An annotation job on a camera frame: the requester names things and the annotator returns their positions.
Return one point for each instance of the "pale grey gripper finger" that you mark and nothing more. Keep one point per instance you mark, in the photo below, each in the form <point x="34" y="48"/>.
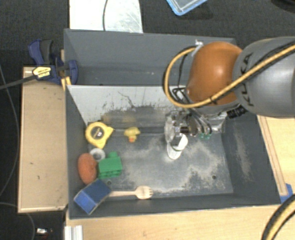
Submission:
<point x="182" y="142"/>
<point x="173" y="152"/>

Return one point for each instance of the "grey metal bin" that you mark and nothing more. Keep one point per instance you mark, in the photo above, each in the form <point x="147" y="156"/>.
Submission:
<point x="162" y="174"/>

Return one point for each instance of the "yellow rubber duck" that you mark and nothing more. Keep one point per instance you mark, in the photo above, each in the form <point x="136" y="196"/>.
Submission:
<point x="132" y="133"/>

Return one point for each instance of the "wooden fork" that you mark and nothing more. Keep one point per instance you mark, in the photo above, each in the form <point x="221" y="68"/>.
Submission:
<point x="142" y="192"/>

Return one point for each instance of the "green toy brick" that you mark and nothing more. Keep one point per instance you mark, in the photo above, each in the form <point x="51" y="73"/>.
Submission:
<point x="109" y="167"/>

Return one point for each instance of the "yellow tape measure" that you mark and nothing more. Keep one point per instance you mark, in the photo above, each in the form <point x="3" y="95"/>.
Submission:
<point x="97" y="134"/>

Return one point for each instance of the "orange round sponge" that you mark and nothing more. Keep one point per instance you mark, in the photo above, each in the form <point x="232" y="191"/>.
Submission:
<point x="87" y="169"/>

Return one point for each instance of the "blue box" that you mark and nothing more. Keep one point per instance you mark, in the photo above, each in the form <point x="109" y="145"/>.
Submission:
<point x="92" y="195"/>

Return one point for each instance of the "pale wood board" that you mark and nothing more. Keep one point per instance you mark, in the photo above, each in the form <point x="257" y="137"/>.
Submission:
<point x="42" y="139"/>

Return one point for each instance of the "black cylinder on white bracket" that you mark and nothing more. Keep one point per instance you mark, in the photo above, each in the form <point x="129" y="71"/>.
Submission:
<point x="236" y="112"/>

